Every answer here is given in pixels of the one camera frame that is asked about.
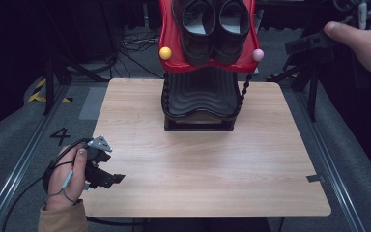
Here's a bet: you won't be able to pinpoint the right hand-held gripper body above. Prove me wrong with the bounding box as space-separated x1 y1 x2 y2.
331 0 371 33

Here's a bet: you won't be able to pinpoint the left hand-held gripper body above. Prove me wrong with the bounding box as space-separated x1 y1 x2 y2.
82 134 114 177

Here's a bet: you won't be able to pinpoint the black leather shoe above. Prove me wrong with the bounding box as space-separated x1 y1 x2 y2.
171 0 217 68
212 0 251 66

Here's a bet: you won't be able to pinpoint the red and black shoe rack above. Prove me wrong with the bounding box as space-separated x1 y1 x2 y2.
158 0 265 132

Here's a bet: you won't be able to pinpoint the person's left hand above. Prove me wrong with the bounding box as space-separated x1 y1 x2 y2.
44 144 89 212

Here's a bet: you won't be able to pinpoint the person's right hand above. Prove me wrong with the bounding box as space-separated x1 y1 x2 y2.
323 14 371 85

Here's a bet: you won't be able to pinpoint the black metal stand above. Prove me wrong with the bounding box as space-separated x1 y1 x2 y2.
43 52 111 116
266 56 321 123

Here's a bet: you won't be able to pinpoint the yellow and black floor tape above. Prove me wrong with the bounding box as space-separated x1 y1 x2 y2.
27 77 73 104

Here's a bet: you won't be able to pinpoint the grey tape piece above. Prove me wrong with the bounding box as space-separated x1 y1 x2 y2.
306 174 326 184

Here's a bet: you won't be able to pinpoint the grey right gripper cable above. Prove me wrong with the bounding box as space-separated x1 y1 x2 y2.
357 1 369 31

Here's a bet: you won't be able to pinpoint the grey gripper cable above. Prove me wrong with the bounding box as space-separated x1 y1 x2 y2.
43 168 75 206
357 1 369 31

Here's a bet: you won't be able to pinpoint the grey left gripper cable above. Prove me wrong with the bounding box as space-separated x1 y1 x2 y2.
43 168 75 206

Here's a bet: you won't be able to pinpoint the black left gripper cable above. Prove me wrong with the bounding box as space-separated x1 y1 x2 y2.
1 137 94 232

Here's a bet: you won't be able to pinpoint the metal floor rail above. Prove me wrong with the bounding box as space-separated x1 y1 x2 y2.
293 90 366 232
0 82 72 232

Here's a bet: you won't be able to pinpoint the black floor cables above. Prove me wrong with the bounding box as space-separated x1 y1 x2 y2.
109 29 166 80

